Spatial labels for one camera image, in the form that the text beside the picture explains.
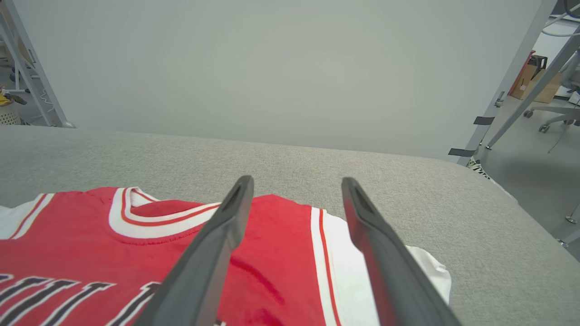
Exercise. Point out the office chair wheeled base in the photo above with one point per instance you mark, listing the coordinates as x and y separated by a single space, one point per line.
553 117

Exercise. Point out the grey diagonal brace leg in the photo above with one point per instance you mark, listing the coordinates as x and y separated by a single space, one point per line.
534 90

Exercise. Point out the red and white jersey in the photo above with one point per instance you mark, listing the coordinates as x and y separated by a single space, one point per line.
90 244

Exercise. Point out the yellow bag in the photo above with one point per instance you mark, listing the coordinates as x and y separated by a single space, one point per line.
3 100

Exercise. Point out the brown cardboard box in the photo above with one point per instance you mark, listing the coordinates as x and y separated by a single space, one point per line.
537 86

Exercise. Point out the black and white striped item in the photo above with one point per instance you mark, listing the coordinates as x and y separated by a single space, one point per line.
478 166

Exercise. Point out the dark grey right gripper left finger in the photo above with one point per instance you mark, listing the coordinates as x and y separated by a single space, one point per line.
199 271

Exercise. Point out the white backdrop panel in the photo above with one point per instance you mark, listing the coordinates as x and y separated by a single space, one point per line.
272 68

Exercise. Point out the black tape strip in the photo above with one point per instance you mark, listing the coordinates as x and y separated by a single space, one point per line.
462 152
484 120

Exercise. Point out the white perforated laundry basket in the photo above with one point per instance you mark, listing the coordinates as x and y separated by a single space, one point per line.
8 117

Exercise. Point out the grey panel leg with foot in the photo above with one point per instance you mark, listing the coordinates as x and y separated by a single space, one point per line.
36 68

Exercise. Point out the grey panel leg with tapes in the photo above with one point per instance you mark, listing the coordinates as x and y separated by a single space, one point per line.
512 77

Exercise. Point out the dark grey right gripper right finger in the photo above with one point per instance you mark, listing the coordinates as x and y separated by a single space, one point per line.
394 271

